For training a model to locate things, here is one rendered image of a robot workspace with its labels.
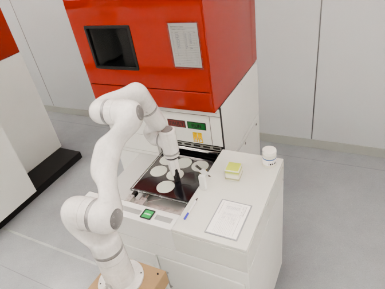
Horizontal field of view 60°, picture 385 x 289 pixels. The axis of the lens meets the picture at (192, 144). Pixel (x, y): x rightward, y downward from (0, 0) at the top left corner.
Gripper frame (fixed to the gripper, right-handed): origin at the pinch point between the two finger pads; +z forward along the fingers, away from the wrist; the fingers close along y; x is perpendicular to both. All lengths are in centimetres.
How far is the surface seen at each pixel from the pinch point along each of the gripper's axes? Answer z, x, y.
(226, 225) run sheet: -4.9, 11.6, 46.0
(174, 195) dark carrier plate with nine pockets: 2.0, -4.3, 10.6
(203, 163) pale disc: 2.1, 17.4, -8.2
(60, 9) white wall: -50, -59, -287
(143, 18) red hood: -79, 3, -26
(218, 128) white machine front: -18.2, 29.3, -8.9
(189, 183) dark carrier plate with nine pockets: 2.1, 5.4, 5.2
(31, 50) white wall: 0, -117, -338
